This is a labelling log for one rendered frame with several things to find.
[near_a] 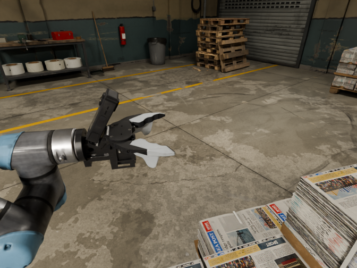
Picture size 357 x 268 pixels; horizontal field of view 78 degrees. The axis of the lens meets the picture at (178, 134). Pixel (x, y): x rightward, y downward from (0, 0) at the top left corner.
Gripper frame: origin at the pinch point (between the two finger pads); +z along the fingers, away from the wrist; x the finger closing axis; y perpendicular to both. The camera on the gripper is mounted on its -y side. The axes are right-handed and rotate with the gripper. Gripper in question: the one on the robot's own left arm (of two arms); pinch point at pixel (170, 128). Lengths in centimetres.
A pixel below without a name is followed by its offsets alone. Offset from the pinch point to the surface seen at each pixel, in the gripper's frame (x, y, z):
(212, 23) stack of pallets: -587, 86, 209
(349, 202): 16.1, 14.7, 41.0
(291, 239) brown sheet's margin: 12, 37, 36
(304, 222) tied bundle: 12.7, 27.3, 36.5
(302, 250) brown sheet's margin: 17, 35, 36
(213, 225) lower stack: -12, 66, 22
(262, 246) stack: 12.0, 39.4, 27.3
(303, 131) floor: -173, 148, 218
